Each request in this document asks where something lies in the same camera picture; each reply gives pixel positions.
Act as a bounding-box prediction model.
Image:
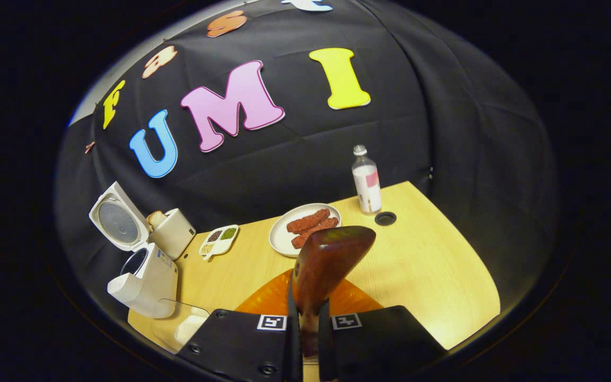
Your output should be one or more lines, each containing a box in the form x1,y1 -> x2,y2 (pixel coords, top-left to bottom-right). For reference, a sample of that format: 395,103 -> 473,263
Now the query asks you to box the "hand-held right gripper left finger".
177,268 -> 304,382

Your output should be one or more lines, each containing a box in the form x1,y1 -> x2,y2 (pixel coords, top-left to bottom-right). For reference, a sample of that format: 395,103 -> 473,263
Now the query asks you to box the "black backdrop cloth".
55,0 -> 558,329

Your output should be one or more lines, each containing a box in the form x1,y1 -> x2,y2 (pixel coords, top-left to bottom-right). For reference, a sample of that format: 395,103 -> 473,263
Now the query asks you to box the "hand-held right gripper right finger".
317,276 -> 447,382

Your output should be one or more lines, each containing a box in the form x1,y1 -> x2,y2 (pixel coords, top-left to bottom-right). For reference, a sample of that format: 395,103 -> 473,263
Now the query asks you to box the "white rice cooker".
89,181 -> 179,319

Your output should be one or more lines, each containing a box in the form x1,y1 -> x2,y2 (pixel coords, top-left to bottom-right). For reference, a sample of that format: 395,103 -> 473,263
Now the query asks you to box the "red sausage piece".
291,217 -> 339,249
286,209 -> 331,235

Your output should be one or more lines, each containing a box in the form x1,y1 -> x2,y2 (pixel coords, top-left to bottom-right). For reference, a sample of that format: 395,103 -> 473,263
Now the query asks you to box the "clear bottle pink label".
352,144 -> 382,214

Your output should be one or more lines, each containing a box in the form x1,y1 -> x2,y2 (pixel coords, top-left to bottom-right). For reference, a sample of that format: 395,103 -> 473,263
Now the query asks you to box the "white divided bean dish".
198,224 -> 239,262

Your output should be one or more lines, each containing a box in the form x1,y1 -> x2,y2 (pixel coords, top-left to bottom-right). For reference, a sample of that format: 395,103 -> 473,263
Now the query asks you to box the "white round plate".
269,203 -> 342,258

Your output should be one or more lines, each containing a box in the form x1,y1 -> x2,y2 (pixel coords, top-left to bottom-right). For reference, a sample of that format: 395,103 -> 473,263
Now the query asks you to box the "white toaster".
146,208 -> 197,261

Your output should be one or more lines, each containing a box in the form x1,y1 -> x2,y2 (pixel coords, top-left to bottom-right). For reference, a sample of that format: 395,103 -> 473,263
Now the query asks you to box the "brown wooden spoon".
291,225 -> 377,359

